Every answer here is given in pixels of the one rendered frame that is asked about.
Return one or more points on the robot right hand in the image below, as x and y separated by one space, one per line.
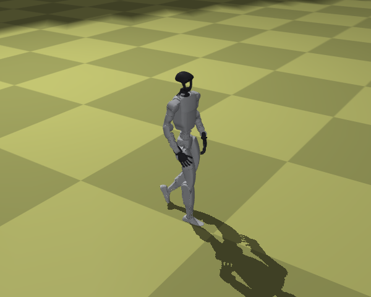
182 157

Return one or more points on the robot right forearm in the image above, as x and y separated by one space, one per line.
171 139

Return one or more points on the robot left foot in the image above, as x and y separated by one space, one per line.
165 193

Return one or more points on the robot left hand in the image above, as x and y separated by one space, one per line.
204 142

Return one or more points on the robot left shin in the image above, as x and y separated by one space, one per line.
177 182

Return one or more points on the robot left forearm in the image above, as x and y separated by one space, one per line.
200 126

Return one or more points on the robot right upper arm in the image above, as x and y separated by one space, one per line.
172 107

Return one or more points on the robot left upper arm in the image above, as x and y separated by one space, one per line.
198 97

